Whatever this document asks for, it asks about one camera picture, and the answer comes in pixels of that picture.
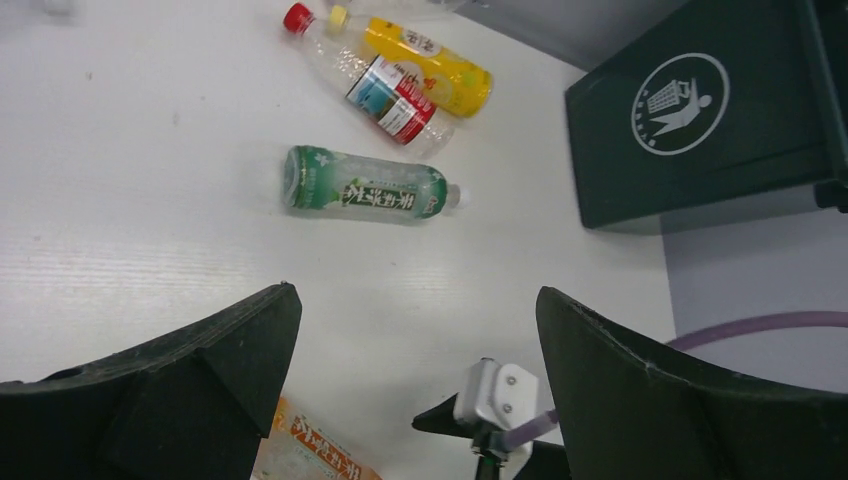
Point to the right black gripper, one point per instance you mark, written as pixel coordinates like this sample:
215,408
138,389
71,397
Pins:
546,460

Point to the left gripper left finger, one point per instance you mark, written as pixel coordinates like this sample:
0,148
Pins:
192,404

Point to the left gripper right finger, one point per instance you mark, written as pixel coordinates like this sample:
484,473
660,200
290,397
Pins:
631,407

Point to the orange tea bottle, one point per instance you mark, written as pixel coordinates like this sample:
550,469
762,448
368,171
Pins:
299,449

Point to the dark green plastic bin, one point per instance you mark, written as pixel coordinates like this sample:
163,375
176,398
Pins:
724,112

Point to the green tea bottle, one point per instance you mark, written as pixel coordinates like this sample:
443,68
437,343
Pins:
323,182

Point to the red blue label bottle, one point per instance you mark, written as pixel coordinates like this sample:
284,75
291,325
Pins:
377,87

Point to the yellow juice bottle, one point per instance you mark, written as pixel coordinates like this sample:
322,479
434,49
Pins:
453,83

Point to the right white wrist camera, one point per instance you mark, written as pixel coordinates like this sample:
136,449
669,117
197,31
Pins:
500,395

